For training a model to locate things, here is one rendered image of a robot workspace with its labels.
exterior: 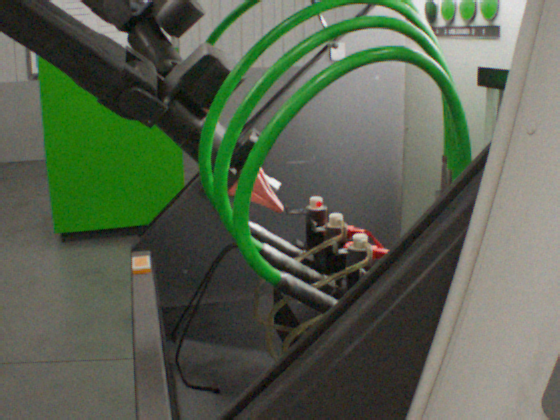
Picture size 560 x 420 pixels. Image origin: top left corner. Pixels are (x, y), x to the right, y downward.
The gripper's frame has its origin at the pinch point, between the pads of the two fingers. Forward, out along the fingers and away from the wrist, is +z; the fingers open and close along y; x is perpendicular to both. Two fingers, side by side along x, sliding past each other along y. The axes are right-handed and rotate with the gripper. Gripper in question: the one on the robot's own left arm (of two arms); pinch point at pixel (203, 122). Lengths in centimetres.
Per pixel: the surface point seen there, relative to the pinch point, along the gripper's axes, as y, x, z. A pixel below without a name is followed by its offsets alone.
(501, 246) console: -29, -27, 38
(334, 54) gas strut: 28.3, -16.2, -5.5
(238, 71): -16.3, -14.7, 7.1
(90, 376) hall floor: 94, 156, -6
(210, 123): -17.3, -8.9, 9.7
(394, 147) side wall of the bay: 40.7, -11.7, 12.4
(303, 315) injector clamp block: -4.2, 1.8, 31.3
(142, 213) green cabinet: 240, 193, -109
